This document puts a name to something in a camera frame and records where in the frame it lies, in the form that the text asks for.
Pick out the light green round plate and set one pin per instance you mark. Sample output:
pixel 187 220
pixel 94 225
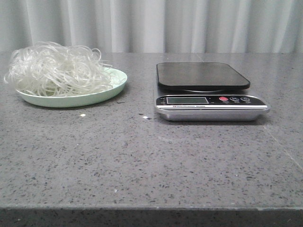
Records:
pixel 119 81

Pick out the silver black kitchen scale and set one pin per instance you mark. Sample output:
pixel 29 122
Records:
pixel 205 91

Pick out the translucent white vermicelli bundle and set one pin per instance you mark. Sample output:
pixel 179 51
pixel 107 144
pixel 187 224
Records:
pixel 50 69

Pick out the white pleated curtain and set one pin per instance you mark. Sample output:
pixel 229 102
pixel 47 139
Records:
pixel 220 26

